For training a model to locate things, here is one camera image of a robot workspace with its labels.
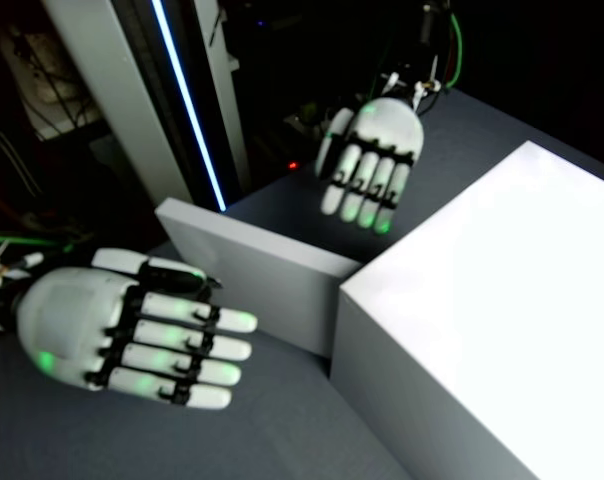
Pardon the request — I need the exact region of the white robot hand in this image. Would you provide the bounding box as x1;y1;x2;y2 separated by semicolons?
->
315;97;426;236
14;247;260;411

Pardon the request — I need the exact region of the white box flap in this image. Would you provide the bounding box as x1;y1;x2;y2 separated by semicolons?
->
154;197;364;358

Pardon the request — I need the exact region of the large white box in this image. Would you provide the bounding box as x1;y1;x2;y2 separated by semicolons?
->
330;140;604;480

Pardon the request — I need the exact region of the small white background device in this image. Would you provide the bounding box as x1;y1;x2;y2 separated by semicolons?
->
283;99;339;150

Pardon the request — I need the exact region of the grey table cloth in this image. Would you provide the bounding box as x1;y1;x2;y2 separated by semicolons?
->
0;87;604;480

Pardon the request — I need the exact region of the blue-white light strip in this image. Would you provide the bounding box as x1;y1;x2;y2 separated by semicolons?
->
150;0;229;213

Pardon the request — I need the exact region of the white frame column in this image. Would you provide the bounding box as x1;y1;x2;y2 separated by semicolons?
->
40;0;254;236

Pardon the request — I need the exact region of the white box with cables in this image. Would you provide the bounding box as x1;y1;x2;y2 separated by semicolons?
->
0;22;104;142

